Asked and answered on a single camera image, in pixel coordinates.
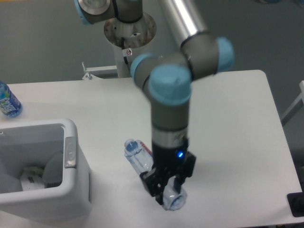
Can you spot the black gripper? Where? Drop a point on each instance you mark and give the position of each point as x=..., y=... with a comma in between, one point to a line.
x=176, y=161

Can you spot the clear crushed plastic bottle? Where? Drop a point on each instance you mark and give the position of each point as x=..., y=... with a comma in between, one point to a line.
x=140, y=157

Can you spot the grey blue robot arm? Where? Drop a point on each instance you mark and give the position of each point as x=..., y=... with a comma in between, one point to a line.
x=165, y=81

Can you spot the white plastic trash can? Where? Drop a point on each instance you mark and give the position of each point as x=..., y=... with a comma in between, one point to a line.
x=27, y=144

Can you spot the trash inside the can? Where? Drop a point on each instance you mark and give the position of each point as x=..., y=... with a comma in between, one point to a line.
x=36, y=178

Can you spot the black clamp at table edge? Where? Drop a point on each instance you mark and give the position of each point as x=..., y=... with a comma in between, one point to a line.
x=296, y=203

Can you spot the blue labelled drink bottle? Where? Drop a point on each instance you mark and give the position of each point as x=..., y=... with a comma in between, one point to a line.
x=10, y=106

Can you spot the white frame at right edge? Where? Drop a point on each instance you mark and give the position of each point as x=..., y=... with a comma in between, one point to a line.
x=294, y=107

